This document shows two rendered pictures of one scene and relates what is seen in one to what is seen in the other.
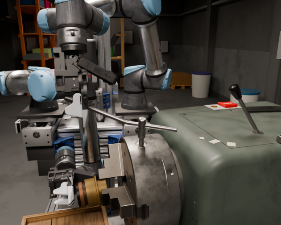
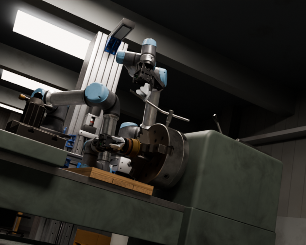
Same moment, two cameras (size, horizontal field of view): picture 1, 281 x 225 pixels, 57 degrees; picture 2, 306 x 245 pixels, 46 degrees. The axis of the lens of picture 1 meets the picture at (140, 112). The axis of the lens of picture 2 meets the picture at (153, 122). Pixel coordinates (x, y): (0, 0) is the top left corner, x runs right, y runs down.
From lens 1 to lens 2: 1.37 m
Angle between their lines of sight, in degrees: 36
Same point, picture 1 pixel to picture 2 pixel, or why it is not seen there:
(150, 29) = (157, 94)
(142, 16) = not seen: hidden behind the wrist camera
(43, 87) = (101, 91)
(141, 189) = (171, 138)
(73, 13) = (153, 50)
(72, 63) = (146, 70)
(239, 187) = (220, 149)
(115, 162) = (145, 138)
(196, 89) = not seen: outside the picture
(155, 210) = (177, 152)
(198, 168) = (201, 135)
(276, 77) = not seen: hidden behind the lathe
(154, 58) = (152, 116)
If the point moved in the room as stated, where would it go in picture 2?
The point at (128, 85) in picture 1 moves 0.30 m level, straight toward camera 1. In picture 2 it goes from (123, 134) to (138, 126)
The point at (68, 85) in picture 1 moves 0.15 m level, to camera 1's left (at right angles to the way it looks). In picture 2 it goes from (144, 77) to (116, 67)
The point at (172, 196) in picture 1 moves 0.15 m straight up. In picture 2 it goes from (185, 149) to (191, 120)
